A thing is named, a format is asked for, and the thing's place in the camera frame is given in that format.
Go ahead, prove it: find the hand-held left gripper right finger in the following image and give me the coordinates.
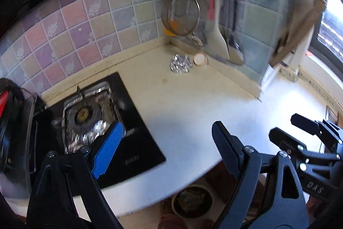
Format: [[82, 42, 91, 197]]
[[211, 121, 309, 229]]

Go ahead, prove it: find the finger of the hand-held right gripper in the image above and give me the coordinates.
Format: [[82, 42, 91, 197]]
[[269, 126, 308, 161], [291, 113, 322, 136]]

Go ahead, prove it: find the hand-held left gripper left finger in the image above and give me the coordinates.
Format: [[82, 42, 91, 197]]
[[26, 122, 126, 229]]

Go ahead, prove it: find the round beige waste bin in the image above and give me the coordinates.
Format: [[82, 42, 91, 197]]
[[171, 184, 214, 219]]

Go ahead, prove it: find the foil-lined burner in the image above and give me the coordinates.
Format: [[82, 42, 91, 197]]
[[62, 84, 126, 153]]

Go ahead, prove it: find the black glass gas stove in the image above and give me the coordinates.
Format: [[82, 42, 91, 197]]
[[29, 72, 167, 196]]

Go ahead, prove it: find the gas burner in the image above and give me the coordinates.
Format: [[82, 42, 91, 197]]
[[70, 106, 100, 132]]

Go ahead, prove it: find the black iron pan support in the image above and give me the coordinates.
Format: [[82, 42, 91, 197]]
[[52, 85, 124, 138]]

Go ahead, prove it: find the metal splash guard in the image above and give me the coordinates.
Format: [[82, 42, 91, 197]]
[[23, 100, 38, 192]]

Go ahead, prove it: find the wooden cutting board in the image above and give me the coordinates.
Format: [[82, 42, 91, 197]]
[[269, 0, 326, 67]]

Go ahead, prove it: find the round white lid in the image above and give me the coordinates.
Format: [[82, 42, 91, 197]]
[[193, 53, 209, 66]]

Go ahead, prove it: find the window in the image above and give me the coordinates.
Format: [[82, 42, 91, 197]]
[[305, 0, 343, 68]]

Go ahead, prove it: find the crumpled foil ball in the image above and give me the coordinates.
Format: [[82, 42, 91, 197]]
[[170, 55, 194, 74]]

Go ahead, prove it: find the person's left leg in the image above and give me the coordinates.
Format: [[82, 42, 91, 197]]
[[158, 214, 188, 229]]

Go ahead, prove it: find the red black electric cooker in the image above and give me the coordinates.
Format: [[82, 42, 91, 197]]
[[0, 78, 23, 173]]

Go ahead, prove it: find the metal mesh strainer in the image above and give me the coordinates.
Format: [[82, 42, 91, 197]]
[[161, 0, 201, 36]]

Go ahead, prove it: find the black power cable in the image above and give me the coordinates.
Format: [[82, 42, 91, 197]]
[[11, 85, 47, 112]]

